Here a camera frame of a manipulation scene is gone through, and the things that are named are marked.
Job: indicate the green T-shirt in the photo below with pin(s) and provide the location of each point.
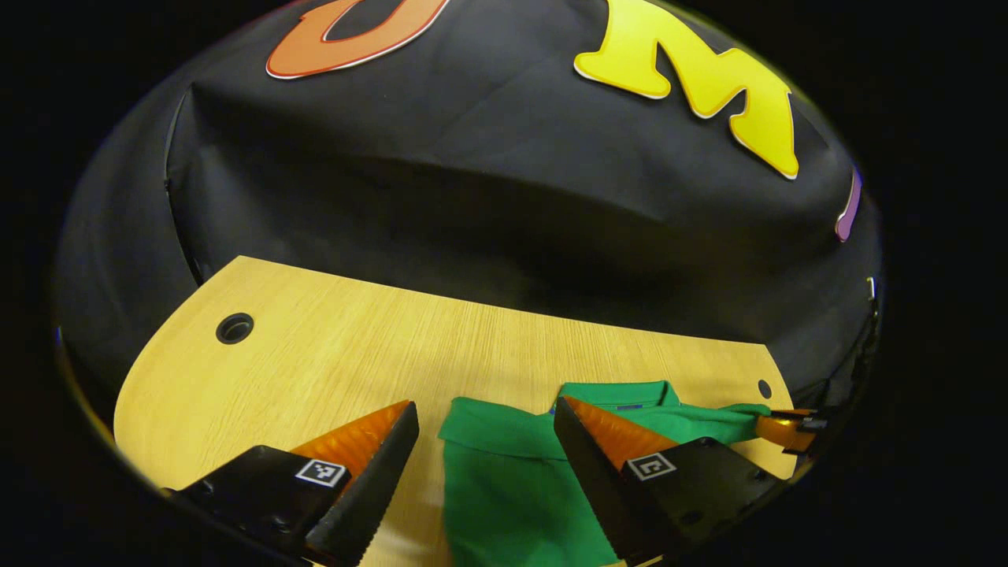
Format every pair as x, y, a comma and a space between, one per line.
504, 488

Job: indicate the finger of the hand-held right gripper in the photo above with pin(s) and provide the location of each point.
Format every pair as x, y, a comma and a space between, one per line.
803, 420
783, 437

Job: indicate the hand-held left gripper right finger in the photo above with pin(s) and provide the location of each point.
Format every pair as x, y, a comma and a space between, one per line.
587, 465

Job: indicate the dark metal stand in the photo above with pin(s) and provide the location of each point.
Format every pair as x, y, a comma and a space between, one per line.
871, 288

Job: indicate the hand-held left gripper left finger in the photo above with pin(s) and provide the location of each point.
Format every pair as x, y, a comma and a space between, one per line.
374, 488

